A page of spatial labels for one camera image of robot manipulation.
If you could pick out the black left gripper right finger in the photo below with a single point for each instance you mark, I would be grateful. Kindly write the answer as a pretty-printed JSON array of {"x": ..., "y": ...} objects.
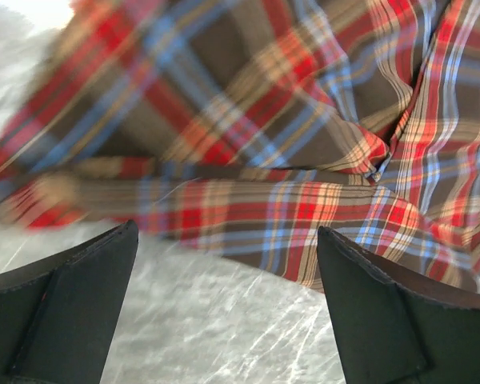
[{"x": 392, "y": 325}]

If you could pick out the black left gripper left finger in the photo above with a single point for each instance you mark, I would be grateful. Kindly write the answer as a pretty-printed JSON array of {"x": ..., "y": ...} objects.
[{"x": 58, "y": 315}]

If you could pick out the red brown plaid shirt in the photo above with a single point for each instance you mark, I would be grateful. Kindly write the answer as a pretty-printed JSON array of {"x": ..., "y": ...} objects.
[{"x": 241, "y": 127}]

